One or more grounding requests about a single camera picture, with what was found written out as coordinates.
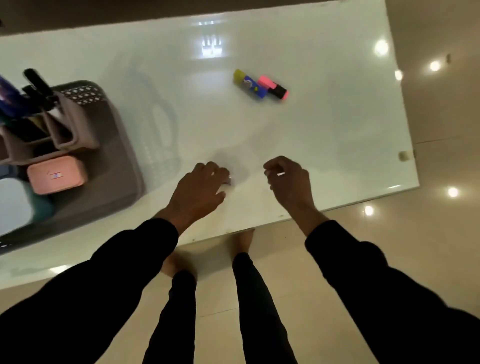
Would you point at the person's left hand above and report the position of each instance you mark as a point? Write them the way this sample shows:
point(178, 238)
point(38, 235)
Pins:
point(198, 191)

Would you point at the person's right hand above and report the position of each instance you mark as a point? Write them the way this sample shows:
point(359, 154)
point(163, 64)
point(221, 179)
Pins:
point(292, 187)

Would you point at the white eraser pink sleeve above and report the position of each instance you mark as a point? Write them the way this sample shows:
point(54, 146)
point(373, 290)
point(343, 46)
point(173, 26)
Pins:
point(228, 181)

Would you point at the grey perforated plastic basket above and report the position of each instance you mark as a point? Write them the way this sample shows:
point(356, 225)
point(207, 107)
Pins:
point(112, 187)

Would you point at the pink highlighter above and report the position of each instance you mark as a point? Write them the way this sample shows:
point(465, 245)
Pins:
point(277, 90)

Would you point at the yellow-capped blue glue stick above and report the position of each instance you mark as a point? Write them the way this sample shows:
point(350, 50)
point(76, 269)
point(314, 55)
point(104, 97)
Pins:
point(249, 83)

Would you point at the small pink lidded box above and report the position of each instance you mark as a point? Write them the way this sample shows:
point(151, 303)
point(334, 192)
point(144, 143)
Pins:
point(71, 180)

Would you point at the pink divided organizer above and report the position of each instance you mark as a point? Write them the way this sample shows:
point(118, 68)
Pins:
point(75, 127)

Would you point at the teal box with white lid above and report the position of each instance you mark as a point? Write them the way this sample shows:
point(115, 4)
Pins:
point(15, 206)

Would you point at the blue-capped white marker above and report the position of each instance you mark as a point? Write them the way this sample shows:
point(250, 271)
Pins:
point(15, 108)
point(9, 93)

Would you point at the person's left forearm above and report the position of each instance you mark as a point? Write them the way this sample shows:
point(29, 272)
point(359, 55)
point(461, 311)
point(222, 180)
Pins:
point(90, 300)

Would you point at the person's right forearm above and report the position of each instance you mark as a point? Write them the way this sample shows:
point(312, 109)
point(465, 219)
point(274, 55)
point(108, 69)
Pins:
point(393, 300)

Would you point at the person's left leg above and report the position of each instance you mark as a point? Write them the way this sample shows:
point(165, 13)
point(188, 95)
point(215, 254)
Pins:
point(172, 322)

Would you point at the person's leg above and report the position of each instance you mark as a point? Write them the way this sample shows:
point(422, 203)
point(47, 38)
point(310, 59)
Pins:
point(258, 318)
point(172, 322)

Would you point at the person's right leg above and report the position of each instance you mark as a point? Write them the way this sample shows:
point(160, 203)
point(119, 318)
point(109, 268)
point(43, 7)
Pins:
point(258, 318)

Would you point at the white table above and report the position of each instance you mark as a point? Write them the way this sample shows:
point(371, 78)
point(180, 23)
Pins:
point(318, 112)

